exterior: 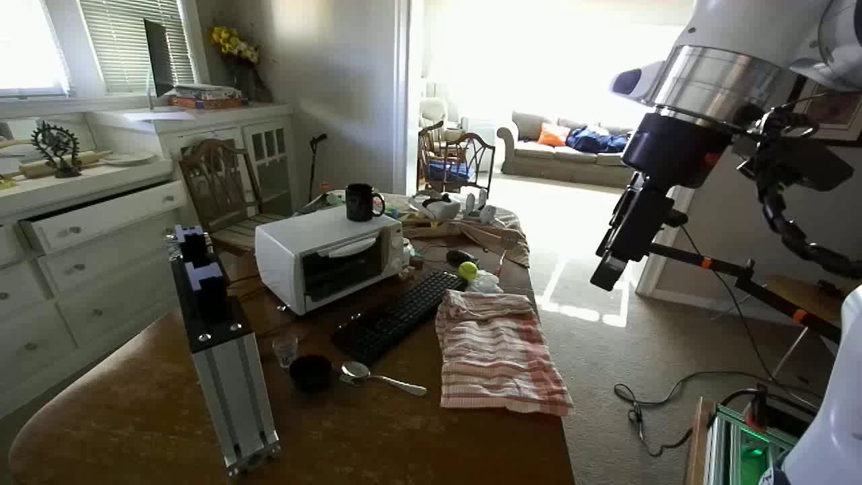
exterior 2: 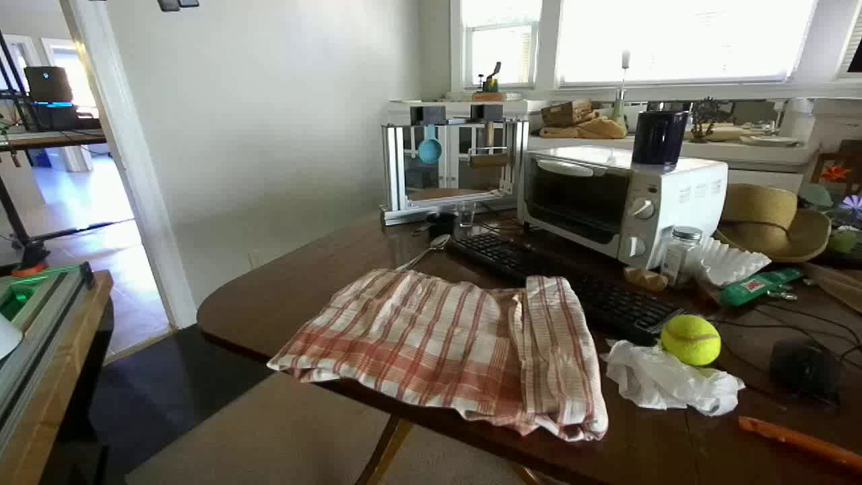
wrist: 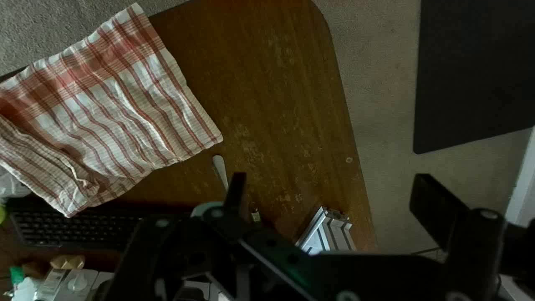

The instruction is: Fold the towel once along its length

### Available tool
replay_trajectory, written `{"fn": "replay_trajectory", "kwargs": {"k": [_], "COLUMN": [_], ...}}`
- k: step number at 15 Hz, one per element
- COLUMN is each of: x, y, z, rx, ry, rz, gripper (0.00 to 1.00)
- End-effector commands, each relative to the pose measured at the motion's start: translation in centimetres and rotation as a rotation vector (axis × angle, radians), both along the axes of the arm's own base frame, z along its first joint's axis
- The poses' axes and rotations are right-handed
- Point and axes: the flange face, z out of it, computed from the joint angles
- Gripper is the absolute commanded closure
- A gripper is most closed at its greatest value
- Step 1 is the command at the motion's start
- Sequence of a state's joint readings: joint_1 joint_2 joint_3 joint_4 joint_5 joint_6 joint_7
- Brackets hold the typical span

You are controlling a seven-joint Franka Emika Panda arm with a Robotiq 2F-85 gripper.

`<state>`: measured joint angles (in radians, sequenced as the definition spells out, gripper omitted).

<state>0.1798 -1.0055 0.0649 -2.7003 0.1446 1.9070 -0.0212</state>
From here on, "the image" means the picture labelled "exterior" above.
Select green white equipment box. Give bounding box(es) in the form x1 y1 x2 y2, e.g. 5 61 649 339
688 401 809 485

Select white crumpled plastic bag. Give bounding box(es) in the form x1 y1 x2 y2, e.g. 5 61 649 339
469 269 502 293

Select black coffee mug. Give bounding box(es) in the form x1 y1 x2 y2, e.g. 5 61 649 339
344 184 386 222

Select wooden chair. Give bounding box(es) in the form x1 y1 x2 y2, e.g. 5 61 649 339
177 138 273 254

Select grey sofa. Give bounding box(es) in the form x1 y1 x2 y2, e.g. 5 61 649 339
496 111 632 187

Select yellow flowers in vase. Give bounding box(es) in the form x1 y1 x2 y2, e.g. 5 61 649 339
211 24 273 102

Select small black bowl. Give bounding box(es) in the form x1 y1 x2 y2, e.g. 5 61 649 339
288 356 331 394

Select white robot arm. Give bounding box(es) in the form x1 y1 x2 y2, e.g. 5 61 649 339
592 0 860 288

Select metal spoon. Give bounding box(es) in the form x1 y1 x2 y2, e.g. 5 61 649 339
340 360 429 395

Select yellow tennis ball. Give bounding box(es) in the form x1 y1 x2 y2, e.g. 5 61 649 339
459 261 479 282

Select white dresser cabinet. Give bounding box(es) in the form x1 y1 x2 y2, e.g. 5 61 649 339
0 104 290 414

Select white toaster oven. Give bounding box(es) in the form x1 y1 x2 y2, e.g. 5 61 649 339
254 208 408 315

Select black cable bundle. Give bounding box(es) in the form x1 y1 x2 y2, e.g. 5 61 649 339
740 104 862 280

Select red white striped towel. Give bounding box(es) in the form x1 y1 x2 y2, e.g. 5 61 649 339
434 292 575 417

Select aluminium extrusion camera stand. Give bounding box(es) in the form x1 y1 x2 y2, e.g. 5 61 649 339
169 227 281 478

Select black computer keyboard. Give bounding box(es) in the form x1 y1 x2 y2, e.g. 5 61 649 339
331 273 464 363

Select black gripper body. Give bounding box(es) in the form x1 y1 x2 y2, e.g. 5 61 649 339
589 112 731 292

